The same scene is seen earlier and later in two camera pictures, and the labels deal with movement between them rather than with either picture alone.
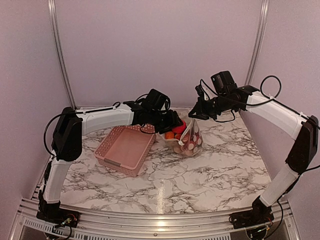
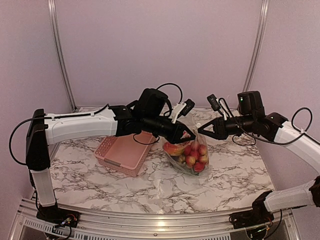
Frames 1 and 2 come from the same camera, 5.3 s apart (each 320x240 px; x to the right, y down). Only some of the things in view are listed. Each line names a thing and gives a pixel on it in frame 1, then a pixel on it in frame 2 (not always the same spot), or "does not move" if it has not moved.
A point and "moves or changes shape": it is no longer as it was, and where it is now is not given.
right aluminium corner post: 258,42 does not move
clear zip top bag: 191,142 moves or changes shape
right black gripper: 197,108 → 219,129
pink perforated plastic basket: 125,148 does not move
